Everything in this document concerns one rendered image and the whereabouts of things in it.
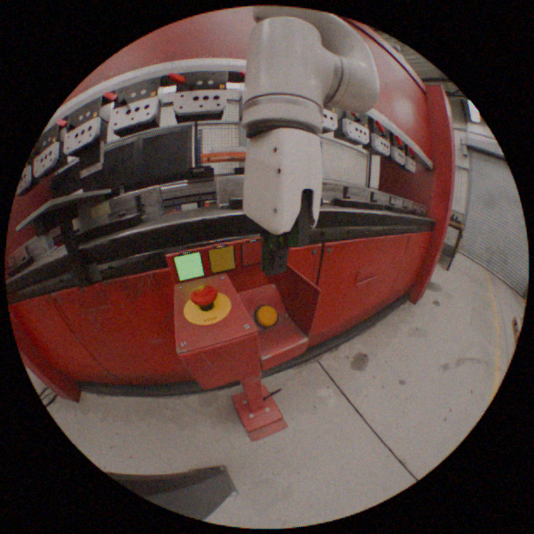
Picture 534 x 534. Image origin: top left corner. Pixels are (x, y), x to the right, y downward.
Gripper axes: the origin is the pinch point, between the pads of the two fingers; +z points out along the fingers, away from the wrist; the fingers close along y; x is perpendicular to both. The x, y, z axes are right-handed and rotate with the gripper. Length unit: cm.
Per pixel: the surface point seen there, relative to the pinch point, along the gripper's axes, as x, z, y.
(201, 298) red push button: -10.3, 3.7, -0.3
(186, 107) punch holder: -9.6, -31.7, -34.1
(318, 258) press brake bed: 26.1, 14.3, -16.3
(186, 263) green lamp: -11.6, 3.5, -10.0
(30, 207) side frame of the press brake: -125, -27, -78
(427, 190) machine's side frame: 171, -26, -21
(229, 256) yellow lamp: -3.7, 3.9, -10.0
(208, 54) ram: -5, -55, -36
